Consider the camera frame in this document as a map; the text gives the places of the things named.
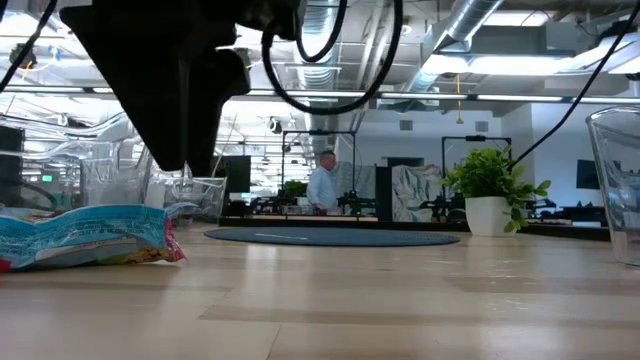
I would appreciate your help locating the long ceiling light strip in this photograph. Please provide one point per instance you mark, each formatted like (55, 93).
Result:
(520, 98)

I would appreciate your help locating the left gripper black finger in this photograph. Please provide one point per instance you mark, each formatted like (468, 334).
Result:
(150, 75)
(220, 110)

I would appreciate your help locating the person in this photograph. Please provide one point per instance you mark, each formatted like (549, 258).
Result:
(322, 187)

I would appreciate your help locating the grey wall vent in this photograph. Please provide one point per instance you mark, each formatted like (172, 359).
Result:
(406, 125)
(481, 126)

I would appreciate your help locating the blue snack bag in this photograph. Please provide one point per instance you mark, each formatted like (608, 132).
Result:
(90, 235)

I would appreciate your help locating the round dark woven placemat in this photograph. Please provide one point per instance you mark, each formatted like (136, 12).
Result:
(350, 237)

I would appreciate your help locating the dark wall screen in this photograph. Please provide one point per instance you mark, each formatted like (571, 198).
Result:
(587, 175)

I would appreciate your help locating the small background green plant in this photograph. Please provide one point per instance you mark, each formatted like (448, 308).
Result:
(295, 189)

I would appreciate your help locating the black background robot station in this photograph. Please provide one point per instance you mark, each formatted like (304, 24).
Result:
(475, 138)
(320, 132)

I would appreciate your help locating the silver air duct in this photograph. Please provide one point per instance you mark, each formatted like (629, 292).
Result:
(470, 20)

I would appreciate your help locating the green artificial plant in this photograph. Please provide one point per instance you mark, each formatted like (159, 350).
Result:
(485, 175)

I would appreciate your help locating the white plant pot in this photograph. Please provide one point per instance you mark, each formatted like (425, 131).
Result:
(487, 217)

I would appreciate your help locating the black monitor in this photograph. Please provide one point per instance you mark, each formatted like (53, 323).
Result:
(237, 175)

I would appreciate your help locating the pale draped cloth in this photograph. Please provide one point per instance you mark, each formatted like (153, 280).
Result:
(415, 192)
(355, 180)

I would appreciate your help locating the clear plastic bin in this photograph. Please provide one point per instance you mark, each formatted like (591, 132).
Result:
(620, 200)
(100, 165)
(200, 197)

